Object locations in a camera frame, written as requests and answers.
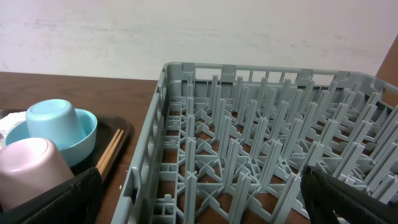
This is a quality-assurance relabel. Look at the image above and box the grey dishwasher rack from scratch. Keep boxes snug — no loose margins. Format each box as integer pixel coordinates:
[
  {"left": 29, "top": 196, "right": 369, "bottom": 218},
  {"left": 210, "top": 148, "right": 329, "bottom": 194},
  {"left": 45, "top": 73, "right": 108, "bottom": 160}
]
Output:
[{"left": 112, "top": 62, "right": 397, "bottom": 223}]

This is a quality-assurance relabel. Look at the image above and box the dark brown tray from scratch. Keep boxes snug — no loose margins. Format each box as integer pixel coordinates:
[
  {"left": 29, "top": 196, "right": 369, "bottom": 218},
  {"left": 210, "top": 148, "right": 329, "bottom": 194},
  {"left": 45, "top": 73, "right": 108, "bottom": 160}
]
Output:
[{"left": 0, "top": 108, "right": 133, "bottom": 183}]

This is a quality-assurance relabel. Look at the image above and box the light blue bowl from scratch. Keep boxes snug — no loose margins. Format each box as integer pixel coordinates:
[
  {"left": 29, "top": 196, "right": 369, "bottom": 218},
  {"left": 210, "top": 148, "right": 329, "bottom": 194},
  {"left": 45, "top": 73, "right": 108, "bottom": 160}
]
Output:
[{"left": 4, "top": 108, "right": 98, "bottom": 167}]

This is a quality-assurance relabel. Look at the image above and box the wooden chopstick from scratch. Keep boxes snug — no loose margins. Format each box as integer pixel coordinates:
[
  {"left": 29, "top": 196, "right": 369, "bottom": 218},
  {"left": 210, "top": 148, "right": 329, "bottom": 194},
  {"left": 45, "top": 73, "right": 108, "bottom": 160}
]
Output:
[
  {"left": 98, "top": 130, "right": 124, "bottom": 175},
  {"left": 96, "top": 129, "right": 121, "bottom": 170}
]

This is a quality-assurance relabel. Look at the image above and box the light blue cup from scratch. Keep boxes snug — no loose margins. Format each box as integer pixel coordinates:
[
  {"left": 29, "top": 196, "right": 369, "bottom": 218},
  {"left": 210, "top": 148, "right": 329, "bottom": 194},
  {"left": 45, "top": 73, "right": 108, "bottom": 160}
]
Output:
[{"left": 25, "top": 99, "right": 86, "bottom": 149}]

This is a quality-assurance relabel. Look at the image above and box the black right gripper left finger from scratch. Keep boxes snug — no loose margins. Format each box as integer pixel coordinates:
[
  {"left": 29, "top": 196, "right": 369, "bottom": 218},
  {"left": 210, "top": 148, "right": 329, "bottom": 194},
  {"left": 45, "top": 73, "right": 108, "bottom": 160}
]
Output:
[{"left": 1, "top": 167, "right": 103, "bottom": 223}]

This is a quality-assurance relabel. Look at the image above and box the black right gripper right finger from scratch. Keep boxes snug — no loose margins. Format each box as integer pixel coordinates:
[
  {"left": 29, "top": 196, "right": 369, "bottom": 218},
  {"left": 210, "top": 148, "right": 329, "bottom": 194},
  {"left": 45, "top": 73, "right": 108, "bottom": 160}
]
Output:
[{"left": 300, "top": 166, "right": 397, "bottom": 224}]

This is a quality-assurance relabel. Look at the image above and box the white napkin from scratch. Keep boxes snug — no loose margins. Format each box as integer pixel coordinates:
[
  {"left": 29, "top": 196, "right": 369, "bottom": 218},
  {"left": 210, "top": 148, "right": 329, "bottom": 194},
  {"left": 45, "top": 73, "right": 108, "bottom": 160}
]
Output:
[{"left": 1, "top": 111, "right": 26, "bottom": 148}]

